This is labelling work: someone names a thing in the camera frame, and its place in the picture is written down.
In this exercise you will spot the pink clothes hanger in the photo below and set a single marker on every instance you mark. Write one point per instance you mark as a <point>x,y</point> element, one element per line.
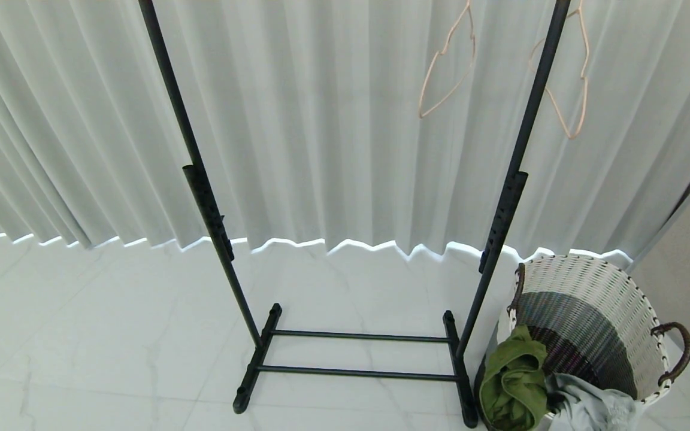
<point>474,48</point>
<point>588,54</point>

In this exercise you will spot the black clothes rack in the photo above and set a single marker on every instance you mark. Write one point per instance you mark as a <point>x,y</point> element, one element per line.
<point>207,203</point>

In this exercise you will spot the green long-sleeved shirt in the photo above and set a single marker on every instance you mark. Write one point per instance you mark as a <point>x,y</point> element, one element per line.
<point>513,383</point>

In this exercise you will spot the white laundry basket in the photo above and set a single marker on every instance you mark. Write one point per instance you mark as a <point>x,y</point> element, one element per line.
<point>596,287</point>

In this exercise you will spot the white curtain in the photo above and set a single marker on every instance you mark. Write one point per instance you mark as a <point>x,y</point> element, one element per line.
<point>333,120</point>

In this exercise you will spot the pale grey shorts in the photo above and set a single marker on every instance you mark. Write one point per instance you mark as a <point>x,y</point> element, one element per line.
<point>596,410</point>

